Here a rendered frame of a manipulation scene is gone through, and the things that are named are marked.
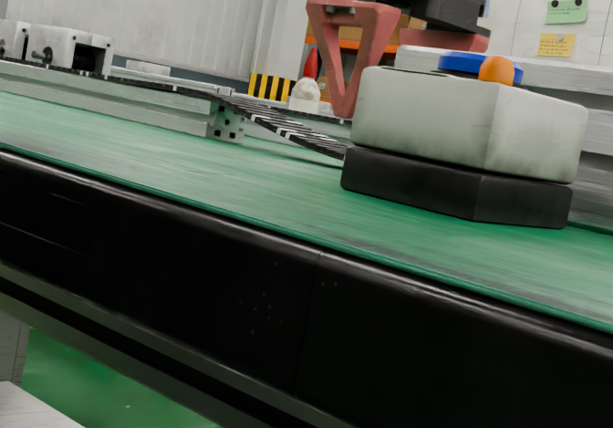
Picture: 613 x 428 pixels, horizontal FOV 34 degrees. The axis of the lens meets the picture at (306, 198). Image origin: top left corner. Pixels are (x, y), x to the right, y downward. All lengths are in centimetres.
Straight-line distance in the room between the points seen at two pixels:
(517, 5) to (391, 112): 356
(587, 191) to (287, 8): 821
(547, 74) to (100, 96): 47
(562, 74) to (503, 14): 348
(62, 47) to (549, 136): 117
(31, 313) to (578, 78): 31
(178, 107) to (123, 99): 8
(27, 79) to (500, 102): 66
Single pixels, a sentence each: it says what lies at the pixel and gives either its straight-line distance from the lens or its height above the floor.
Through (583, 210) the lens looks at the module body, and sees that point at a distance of 54.
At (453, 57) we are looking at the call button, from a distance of 47.
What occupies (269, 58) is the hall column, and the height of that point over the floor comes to 125.
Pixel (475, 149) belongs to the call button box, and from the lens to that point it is 43.
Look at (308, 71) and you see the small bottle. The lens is 127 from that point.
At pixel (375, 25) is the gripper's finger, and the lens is 63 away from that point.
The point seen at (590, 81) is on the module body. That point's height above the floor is 86.
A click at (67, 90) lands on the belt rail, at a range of 96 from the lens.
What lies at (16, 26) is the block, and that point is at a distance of 166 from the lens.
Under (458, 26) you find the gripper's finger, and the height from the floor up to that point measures 89.
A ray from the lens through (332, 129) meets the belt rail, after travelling 95.
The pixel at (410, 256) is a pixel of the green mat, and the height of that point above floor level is 78.
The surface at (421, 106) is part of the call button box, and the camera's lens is 45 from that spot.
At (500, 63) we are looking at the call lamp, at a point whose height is 85.
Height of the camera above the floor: 81
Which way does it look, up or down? 5 degrees down
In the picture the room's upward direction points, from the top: 11 degrees clockwise
